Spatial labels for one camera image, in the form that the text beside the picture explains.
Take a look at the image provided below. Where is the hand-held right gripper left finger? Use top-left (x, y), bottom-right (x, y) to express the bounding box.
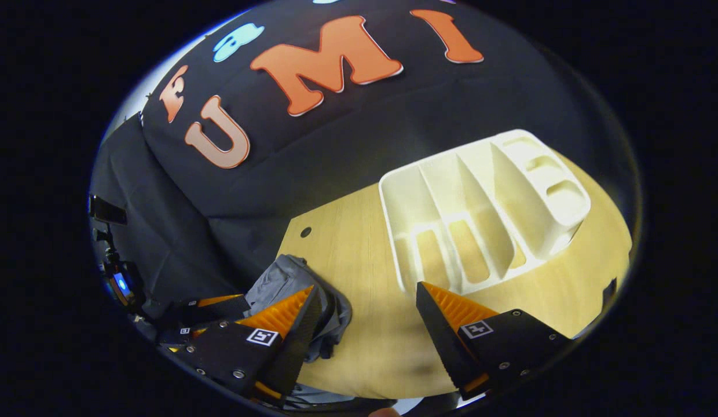
top-left (185, 285), bottom-right (324, 406)

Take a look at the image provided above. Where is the black backdrop cloth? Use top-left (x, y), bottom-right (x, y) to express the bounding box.
top-left (90, 0), bottom-right (638, 325)

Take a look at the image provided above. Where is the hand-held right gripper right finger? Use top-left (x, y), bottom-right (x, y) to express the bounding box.
top-left (417, 281), bottom-right (574, 401)

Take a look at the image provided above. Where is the white bookshelf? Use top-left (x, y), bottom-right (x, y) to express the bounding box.
top-left (378, 129), bottom-right (592, 296)

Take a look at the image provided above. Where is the grey schoolbag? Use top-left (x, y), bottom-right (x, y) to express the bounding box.
top-left (243, 255), bottom-right (353, 363)

